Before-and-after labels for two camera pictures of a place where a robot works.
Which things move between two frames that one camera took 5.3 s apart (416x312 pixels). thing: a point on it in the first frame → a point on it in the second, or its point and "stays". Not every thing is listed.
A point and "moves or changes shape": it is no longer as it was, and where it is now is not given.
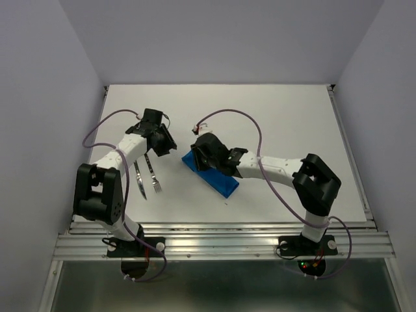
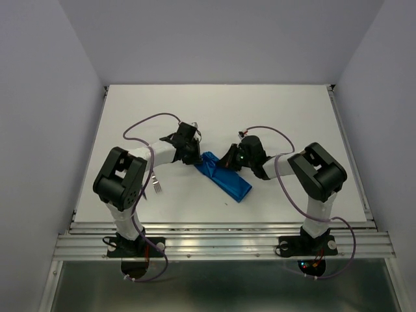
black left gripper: x=169 y=144 → x=197 y=157
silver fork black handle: x=155 y=183 stays
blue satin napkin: x=218 y=180 moves or changes shape
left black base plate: x=118 y=247 stays
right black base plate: x=297 y=246 stays
